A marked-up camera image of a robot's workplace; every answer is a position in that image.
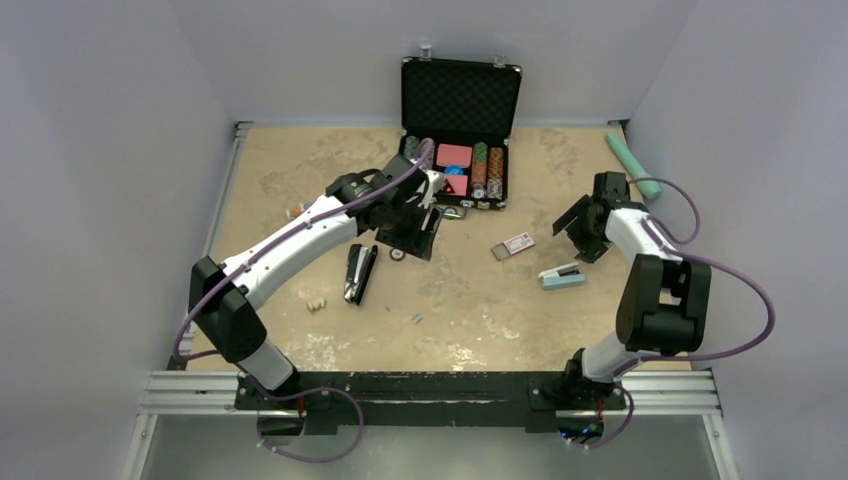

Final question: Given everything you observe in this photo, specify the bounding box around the small beige staple strip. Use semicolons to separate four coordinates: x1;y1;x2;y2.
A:
306;297;327;313

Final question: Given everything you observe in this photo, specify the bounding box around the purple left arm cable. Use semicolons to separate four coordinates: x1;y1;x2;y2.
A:
172;137;437;464

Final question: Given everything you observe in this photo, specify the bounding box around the staple box red white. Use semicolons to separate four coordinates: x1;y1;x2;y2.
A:
491;232;536;261

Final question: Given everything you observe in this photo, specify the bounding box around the teal green cylinder tool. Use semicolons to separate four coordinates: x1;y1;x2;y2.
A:
605;132;662;200

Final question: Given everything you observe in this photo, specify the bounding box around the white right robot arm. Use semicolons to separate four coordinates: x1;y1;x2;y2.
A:
548;171;712;407

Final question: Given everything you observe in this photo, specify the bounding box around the small toy bottle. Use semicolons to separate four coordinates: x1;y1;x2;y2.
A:
285;202;311;220

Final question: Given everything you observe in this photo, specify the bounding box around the aluminium frame rail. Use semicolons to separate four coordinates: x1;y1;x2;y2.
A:
119;120;740;480

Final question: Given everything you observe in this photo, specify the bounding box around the black poker chip case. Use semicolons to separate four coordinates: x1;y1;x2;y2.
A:
398;56;524;211

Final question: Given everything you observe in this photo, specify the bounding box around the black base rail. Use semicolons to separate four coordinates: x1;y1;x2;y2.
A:
234;371;626;435

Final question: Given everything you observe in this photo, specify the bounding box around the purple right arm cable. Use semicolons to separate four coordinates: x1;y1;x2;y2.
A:
563;176;776;452

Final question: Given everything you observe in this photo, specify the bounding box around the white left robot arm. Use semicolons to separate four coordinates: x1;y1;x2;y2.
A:
187;155;447;409

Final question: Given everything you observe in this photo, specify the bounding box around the light blue stapler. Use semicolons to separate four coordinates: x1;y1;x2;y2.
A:
537;262;586;291

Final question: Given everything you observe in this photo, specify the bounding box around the black stapler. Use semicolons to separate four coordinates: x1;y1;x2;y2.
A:
343;243;379;306

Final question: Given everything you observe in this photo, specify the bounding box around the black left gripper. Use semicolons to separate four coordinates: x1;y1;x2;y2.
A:
376;197;442;260

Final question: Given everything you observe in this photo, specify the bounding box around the pink card deck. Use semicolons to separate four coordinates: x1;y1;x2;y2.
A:
435;143;473;169

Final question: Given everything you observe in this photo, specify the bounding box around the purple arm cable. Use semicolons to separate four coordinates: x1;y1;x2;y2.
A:
172;137;437;464
563;176;776;452

